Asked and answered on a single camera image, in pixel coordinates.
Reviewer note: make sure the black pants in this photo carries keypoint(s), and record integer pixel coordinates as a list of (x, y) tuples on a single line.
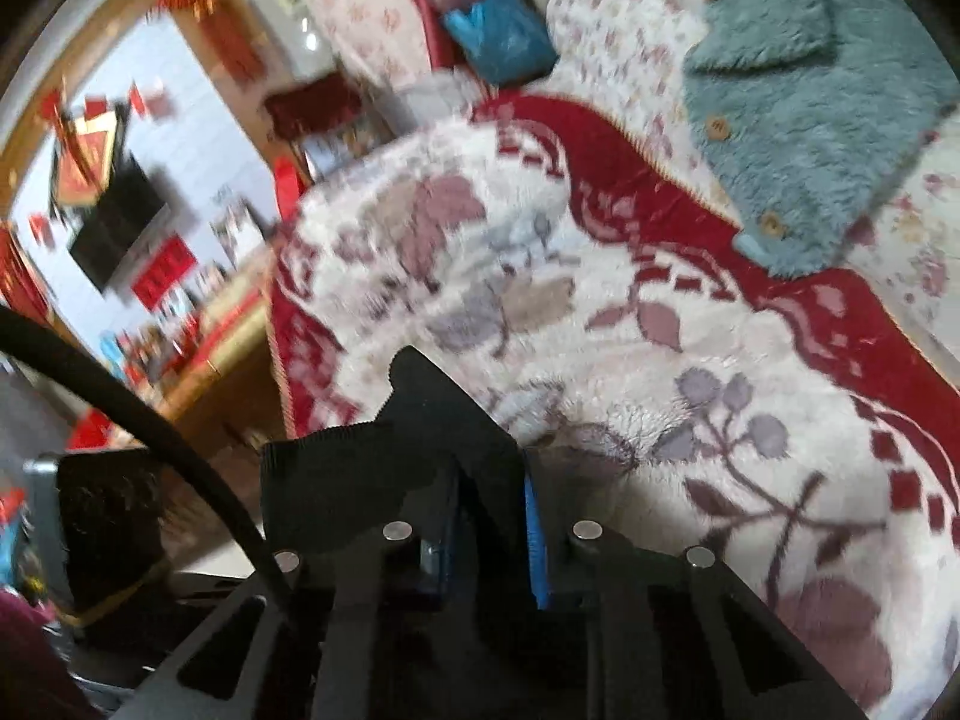
[(320, 491)]

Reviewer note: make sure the teal fleece jacket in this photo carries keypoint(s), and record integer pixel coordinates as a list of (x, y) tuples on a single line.
[(808, 112)]

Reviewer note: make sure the floral bed sheet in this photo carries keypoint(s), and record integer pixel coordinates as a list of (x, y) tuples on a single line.
[(625, 57)]

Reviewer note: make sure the red white floral blanket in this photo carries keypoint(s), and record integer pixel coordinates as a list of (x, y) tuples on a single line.
[(601, 316)]

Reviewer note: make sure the black television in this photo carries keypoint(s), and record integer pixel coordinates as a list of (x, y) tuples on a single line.
[(128, 207)]

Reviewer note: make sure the blue plastic bag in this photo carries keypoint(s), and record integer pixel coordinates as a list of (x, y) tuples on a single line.
[(505, 41)]

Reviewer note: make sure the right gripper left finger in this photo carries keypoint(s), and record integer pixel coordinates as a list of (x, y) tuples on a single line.
[(355, 644)]

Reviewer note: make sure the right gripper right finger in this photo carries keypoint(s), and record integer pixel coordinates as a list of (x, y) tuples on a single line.
[(647, 635)]

